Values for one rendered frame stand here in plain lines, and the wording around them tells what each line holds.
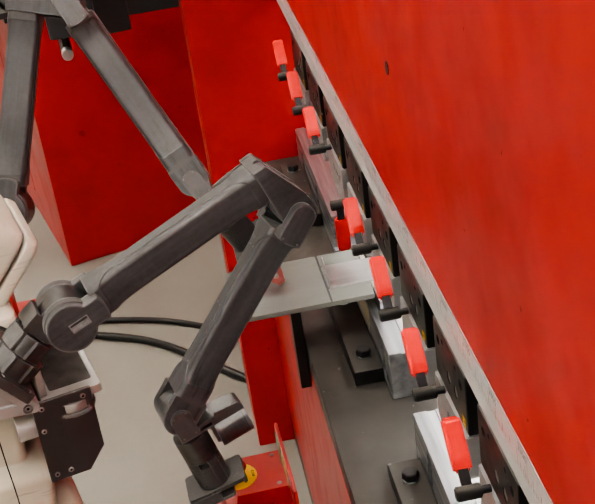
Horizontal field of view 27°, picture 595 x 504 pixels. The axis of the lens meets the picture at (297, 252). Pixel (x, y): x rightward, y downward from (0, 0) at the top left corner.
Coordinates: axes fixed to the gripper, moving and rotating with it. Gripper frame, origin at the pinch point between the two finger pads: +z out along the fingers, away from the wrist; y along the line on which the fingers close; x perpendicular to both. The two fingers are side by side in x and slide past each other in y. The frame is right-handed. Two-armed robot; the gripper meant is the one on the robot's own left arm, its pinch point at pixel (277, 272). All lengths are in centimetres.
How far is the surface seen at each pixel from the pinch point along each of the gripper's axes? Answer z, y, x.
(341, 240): -6.0, -15.7, -15.5
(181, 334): 79, 153, 72
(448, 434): -18, -90, -22
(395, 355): 13.7, -24.6, -10.8
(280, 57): -15, 48, -21
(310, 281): 5.8, 0.2, -3.5
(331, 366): 16.9, -10.6, 2.2
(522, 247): -46, -109, -42
